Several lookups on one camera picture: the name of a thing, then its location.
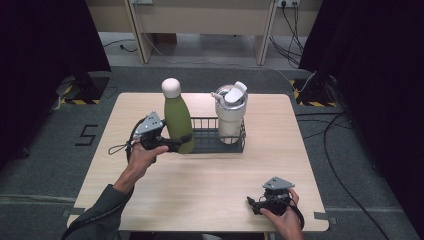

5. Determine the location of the bundle of black cables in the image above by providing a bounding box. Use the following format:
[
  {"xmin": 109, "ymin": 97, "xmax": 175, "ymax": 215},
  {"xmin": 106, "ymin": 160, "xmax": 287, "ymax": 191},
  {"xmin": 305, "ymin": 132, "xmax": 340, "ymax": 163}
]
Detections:
[{"xmin": 269, "ymin": 2, "xmax": 306, "ymax": 68}]

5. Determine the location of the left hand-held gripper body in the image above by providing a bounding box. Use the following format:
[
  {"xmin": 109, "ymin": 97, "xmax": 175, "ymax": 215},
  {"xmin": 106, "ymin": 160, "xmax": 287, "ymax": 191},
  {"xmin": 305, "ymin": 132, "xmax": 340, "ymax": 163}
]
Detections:
[{"xmin": 133, "ymin": 110, "xmax": 176, "ymax": 154}]

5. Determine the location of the long black floor cable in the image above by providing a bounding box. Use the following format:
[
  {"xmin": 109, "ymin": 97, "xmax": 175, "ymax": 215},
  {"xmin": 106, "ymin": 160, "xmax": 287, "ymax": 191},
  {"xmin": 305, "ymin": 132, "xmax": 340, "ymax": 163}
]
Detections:
[{"xmin": 295, "ymin": 111, "xmax": 392, "ymax": 240}]

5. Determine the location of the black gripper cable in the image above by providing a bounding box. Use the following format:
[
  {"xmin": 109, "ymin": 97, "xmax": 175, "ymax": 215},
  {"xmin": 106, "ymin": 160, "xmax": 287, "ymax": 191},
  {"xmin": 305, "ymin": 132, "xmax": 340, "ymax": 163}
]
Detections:
[
  {"xmin": 286, "ymin": 198, "xmax": 306, "ymax": 231},
  {"xmin": 61, "ymin": 117, "xmax": 148, "ymax": 240}
]

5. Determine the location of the grey tape strip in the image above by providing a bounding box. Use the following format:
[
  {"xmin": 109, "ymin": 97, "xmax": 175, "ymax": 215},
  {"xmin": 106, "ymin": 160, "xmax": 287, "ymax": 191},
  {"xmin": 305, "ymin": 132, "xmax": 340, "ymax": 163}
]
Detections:
[
  {"xmin": 313, "ymin": 211, "xmax": 338, "ymax": 225},
  {"xmin": 61, "ymin": 207, "xmax": 86, "ymax": 219}
]

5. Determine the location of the short black floor cable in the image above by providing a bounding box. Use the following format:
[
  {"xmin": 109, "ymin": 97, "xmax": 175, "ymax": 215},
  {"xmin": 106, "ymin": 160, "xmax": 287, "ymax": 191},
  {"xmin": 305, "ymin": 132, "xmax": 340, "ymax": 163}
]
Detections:
[{"xmin": 102, "ymin": 38, "xmax": 138, "ymax": 54}]

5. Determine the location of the person's left hand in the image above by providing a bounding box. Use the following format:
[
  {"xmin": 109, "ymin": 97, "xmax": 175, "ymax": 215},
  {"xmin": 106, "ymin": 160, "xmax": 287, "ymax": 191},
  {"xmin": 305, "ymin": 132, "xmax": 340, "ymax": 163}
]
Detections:
[{"xmin": 127, "ymin": 142, "xmax": 170, "ymax": 181}]

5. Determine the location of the person's right hand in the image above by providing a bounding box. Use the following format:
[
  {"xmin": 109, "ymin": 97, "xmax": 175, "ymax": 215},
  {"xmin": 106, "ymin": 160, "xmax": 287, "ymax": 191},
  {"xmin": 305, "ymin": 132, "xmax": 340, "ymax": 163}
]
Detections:
[{"xmin": 259, "ymin": 188, "xmax": 305, "ymax": 240}]

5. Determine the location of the black wire basket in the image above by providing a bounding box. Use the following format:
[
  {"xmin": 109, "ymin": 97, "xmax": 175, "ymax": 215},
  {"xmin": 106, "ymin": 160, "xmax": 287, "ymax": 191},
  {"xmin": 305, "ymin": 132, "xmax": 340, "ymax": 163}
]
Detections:
[{"xmin": 189, "ymin": 116, "xmax": 248, "ymax": 154}]

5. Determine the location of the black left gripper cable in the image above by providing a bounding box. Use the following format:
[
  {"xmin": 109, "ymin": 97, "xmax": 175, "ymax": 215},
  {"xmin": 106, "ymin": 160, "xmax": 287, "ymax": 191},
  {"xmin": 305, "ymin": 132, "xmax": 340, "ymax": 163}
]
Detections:
[{"xmin": 61, "ymin": 117, "xmax": 148, "ymax": 240}]

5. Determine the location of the black stand base striped tape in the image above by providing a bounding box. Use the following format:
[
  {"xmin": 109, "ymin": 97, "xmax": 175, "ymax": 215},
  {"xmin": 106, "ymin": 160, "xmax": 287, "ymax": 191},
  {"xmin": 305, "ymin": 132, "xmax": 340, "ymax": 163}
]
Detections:
[
  {"xmin": 57, "ymin": 70, "xmax": 112, "ymax": 106},
  {"xmin": 289, "ymin": 78, "xmax": 338, "ymax": 108}
]

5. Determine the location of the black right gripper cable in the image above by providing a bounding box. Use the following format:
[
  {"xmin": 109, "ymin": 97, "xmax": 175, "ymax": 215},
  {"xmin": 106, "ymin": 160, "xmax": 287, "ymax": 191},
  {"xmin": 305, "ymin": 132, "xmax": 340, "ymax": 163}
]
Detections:
[{"xmin": 286, "ymin": 198, "xmax": 306, "ymax": 231}]

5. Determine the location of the black curtain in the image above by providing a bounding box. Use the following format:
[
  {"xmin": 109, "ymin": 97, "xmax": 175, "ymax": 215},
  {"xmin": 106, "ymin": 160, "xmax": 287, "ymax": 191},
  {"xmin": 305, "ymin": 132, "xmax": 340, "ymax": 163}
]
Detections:
[
  {"xmin": 0, "ymin": 0, "xmax": 112, "ymax": 171},
  {"xmin": 298, "ymin": 0, "xmax": 424, "ymax": 231}
]

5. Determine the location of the green bottle with white cap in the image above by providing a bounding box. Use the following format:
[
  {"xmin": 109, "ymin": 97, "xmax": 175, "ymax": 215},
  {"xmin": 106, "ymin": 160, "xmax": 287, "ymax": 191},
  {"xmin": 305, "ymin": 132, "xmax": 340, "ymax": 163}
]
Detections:
[{"xmin": 161, "ymin": 77, "xmax": 196, "ymax": 155}]

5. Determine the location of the white tumbler with flip lid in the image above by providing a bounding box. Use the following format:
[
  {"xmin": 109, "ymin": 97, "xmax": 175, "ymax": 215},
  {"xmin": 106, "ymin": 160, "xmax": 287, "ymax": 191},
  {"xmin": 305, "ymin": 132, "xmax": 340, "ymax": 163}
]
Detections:
[{"xmin": 210, "ymin": 80, "xmax": 249, "ymax": 145}]

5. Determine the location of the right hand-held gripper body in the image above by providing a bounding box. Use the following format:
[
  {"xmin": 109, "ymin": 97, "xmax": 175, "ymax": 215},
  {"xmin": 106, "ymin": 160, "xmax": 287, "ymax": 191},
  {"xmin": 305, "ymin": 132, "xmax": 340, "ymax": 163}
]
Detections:
[{"xmin": 258, "ymin": 176, "xmax": 296, "ymax": 216}]

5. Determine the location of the white wall socket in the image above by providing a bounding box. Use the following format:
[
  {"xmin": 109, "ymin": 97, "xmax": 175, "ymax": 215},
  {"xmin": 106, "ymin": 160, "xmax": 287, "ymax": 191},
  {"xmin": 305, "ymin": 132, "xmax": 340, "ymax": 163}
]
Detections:
[{"xmin": 277, "ymin": 0, "xmax": 301, "ymax": 9}]

